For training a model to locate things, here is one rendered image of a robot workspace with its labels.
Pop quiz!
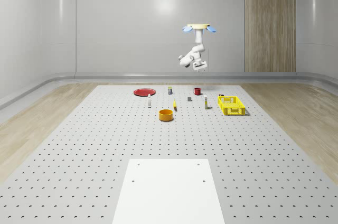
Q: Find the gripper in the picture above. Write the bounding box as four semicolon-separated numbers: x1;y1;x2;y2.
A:
192;60;208;73

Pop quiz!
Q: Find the drone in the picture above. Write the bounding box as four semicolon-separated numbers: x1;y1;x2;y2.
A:
182;23;218;34

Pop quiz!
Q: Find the yellow basket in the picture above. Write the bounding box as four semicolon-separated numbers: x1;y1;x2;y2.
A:
217;96;246;116

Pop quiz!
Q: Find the red plate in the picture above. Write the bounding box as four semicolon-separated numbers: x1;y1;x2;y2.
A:
133;88;157;97

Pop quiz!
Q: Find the yellow bowl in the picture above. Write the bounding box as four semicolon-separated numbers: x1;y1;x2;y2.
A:
158;109;174;123

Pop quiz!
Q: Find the white board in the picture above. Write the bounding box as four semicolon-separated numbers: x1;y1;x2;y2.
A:
111;158;226;224

